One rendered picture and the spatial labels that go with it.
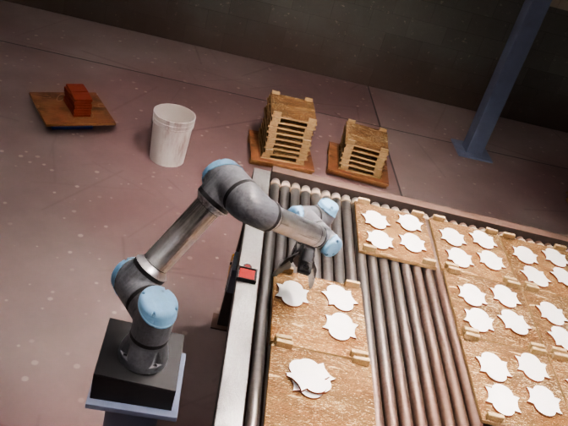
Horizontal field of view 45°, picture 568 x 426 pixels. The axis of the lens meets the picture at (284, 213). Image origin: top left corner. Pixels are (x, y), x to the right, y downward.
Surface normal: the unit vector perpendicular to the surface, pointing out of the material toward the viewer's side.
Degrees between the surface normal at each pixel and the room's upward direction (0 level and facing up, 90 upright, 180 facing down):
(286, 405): 0
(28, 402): 0
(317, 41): 90
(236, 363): 0
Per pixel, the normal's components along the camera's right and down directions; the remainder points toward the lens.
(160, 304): 0.39, -0.72
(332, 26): 0.02, 0.54
